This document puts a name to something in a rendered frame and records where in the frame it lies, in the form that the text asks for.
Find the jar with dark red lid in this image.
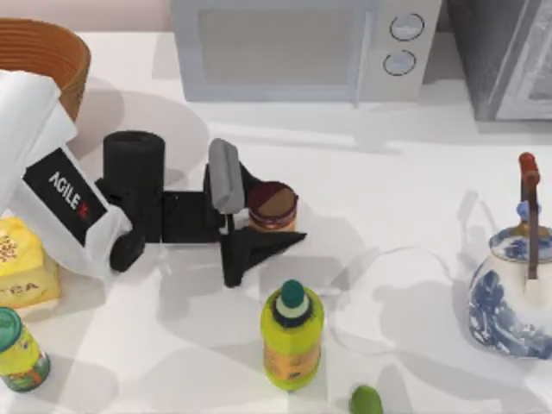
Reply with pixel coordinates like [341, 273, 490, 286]
[244, 180, 301, 234]

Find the pale grey rounded box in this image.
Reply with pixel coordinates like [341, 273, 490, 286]
[204, 138, 241, 214]

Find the yellow green bottle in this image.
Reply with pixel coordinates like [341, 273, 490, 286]
[260, 279, 324, 392]

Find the pale microwave oven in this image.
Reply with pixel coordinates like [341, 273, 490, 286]
[170, 0, 443, 109]

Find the yellow tea box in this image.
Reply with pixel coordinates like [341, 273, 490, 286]
[0, 216, 62, 310]

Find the green lime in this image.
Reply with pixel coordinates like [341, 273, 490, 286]
[348, 385, 384, 414]

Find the microwave knob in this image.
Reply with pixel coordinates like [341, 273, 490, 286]
[382, 49, 417, 78]
[389, 11, 426, 41]

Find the brown woven basket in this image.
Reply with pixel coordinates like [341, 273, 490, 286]
[0, 17, 92, 131]

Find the green and yellow can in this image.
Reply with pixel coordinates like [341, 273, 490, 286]
[0, 306, 52, 392]

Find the blue and white teapot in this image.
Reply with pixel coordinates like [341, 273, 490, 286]
[467, 151, 552, 361]

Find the microwave door handle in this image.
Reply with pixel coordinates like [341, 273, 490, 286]
[352, 10, 373, 109]

